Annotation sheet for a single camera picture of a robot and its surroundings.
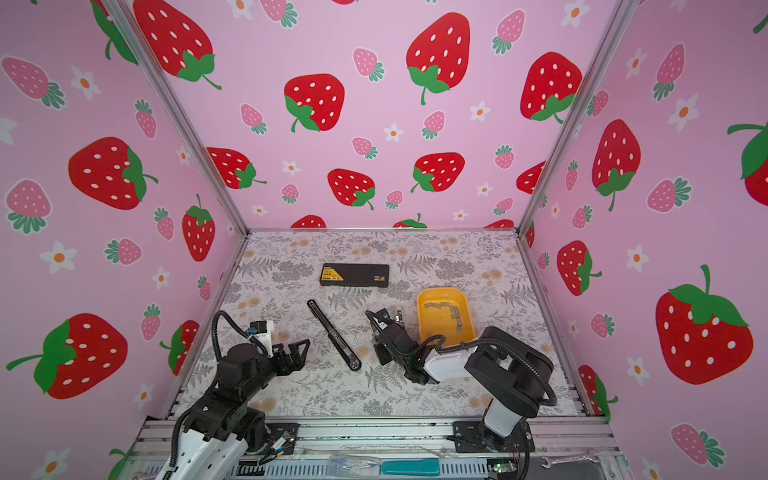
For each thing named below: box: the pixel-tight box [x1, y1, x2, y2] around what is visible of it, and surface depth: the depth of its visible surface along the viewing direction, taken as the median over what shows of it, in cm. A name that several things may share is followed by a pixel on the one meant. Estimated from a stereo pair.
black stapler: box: [307, 299, 362, 371], surface depth 92 cm
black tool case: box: [319, 263, 390, 288], surface depth 106 cm
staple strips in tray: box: [424, 302, 463, 333], surface depth 100 cm
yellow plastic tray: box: [417, 287, 476, 347], surface depth 98 cm
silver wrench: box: [538, 448, 600, 469], surface depth 73 cm
